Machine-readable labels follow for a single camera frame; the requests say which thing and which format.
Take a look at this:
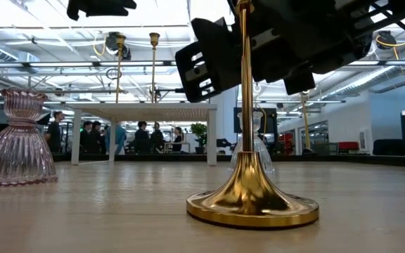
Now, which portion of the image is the clear ribbed glass candle holder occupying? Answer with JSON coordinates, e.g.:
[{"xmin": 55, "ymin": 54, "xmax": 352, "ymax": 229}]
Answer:
[{"xmin": 229, "ymin": 110, "xmax": 276, "ymax": 176}]

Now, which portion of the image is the black office chair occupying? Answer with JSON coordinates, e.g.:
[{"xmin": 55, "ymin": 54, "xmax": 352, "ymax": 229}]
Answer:
[{"xmin": 372, "ymin": 138, "xmax": 405, "ymax": 157}]

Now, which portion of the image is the pink ribbed glass candle holder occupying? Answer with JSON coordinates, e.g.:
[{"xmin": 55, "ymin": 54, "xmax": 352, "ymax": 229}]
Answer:
[{"xmin": 0, "ymin": 88, "xmax": 58, "ymax": 188}]

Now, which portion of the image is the medium gold candlestick holder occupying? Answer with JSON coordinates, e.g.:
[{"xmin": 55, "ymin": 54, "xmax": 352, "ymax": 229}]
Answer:
[{"xmin": 148, "ymin": 32, "xmax": 161, "ymax": 104}]

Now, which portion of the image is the tall gold candlestick holder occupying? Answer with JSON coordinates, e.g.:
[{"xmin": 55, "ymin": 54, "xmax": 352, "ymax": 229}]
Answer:
[{"xmin": 114, "ymin": 32, "xmax": 127, "ymax": 104}]

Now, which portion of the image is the short gold candlestick holder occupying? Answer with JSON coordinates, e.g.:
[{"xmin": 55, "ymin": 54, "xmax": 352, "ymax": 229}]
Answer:
[{"xmin": 186, "ymin": 0, "xmax": 320, "ymax": 230}]

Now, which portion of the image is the small green potted plant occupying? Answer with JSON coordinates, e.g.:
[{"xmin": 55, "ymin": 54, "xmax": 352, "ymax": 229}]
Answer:
[{"xmin": 190, "ymin": 122, "xmax": 208, "ymax": 155}]

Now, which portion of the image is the yellow hanging cord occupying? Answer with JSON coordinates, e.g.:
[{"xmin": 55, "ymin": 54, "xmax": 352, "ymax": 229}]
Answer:
[{"xmin": 300, "ymin": 93, "xmax": 318, "ymax": 155}]

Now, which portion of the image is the person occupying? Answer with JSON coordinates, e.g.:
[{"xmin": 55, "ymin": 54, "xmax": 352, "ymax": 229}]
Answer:
[
  {"xmin": 90, "ymin": 120, "xmax": 107, "ymax": 155},
  {"xmin": 150, "ymin": 122, "xmax": 165, "ymax": 154},
  {"xmin": 45, "ymin": 110, "xmax": 65, "ymax": 154},
  {"xmin": 171, "ymin": 126, "xmax": 186, "ymax": 153},
  {"xmin": 79, "ymin": 120, "xmax": 94, "ymax": 155},
  {"xmin": 105, "ymin": 122, "xmax": 127, "ymax": 156},
  {"xmin": 134, "ymin": 120, "xmax": 150, "ymax": 155}
]

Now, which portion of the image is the black round ceiling device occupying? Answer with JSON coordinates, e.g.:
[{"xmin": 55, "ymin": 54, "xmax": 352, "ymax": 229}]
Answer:
[
  {"xmin": 104, "ymin": 31, "xmax": 132, "ymax": 61},
  {"xmin": 375, "ymin": 30, "xmax": 397, "ymax": 51}
]

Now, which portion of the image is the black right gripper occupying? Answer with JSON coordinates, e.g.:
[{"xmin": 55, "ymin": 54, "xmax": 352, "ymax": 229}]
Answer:
[{"xmin": 174, "ymin": 0, "xmax": 405, "ymax": 103}]

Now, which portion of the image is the red seat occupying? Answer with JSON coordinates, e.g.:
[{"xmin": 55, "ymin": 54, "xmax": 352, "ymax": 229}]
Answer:
[{"xmin": 337, "ymin": 141, "xmax": 360, "ymax": 153}]

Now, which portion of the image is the black wall monitor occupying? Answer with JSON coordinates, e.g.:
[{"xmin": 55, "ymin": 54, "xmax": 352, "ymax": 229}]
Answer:
[{"xmin": 233, "ymin": 107, "xmax": 278, "ymax": 135}]

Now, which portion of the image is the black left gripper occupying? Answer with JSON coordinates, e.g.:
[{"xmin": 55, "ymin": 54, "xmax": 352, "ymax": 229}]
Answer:
[{"xmin": 66, "ymin": 0, "xmax": 137, "ymax": 21}]

